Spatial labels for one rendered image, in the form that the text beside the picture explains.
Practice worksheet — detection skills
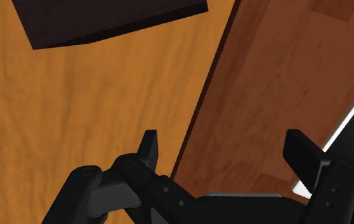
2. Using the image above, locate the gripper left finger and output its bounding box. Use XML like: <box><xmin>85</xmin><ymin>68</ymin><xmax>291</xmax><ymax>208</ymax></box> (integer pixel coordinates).
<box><xmin>41</xmin><ymin>129</ymin><xmax>198</xmax><ymax>224</ymax></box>

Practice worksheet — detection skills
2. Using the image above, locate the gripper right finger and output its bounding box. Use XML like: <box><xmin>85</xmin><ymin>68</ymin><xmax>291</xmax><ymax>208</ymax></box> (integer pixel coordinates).
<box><xmin>282</xmin><ymin>129</ymin><xmax>354</xmax><ymax>224</ymax></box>

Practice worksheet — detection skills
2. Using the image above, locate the dark robot stand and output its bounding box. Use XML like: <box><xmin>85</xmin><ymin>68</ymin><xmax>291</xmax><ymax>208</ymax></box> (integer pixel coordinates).
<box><xmin>10</xmin><ymin>0</ymin><xmax>209</xmax><ymax>51</ymax></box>

